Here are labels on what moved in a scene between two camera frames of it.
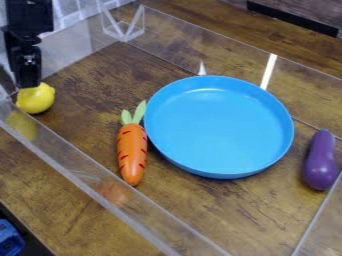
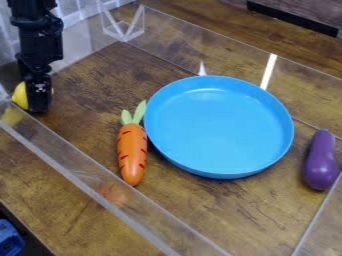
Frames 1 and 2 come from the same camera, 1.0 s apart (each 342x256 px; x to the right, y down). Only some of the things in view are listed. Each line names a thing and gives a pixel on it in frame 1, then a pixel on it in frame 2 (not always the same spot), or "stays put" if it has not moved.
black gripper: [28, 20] → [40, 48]
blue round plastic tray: [218, 127] stays put
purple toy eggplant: [320, 164] stays put
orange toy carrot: [132, 147] stays put
